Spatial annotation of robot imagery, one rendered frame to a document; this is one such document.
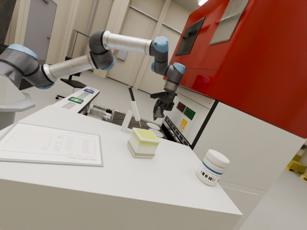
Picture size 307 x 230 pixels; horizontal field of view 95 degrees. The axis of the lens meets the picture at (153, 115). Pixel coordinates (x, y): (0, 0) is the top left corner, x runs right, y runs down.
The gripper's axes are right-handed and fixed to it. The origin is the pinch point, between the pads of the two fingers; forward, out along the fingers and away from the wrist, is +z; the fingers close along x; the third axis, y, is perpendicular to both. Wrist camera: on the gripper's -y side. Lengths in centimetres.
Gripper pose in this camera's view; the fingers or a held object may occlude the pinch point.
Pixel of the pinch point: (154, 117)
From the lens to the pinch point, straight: 90.0
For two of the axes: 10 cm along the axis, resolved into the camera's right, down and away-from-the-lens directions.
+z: -3.8, 8.9, 2.4
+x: 5.7, 0.2, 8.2
